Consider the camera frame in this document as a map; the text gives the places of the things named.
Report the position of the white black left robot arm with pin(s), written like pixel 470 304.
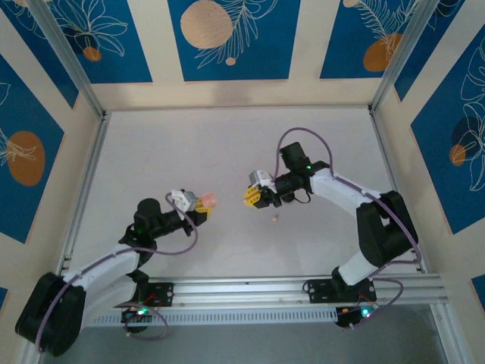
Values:
pixel 110 269

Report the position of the aluminium side rail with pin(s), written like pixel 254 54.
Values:
pixel 87 189
pixel 390 170

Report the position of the pink round charging case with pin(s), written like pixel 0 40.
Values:
pixel 209 199

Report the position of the aluminium corner post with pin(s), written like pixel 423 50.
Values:
pixel 399 57
pixel 68 57

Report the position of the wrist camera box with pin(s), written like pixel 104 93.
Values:
pixel 183 200
pixel 259 178

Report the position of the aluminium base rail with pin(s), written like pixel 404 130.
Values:
pixel 242 292

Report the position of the blue panel big peach circle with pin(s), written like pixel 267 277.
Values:
pixel 280 45

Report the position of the black controller board green light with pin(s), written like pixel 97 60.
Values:
pixel 132 314
pixel 348 316

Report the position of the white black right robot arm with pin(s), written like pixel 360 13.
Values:
pixel 341 189

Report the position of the blue floral wall panel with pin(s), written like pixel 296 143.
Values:
pixel 132 45
pixel 22 113
pixel 41 45
pixel 341 45
pixel 428 45
pixel 435 170

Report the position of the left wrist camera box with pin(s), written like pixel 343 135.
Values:
pixel 183 200

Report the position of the aluminium frame leg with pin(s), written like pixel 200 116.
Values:
pixel 451 341

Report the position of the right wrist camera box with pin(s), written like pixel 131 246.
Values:
pixel 259 178

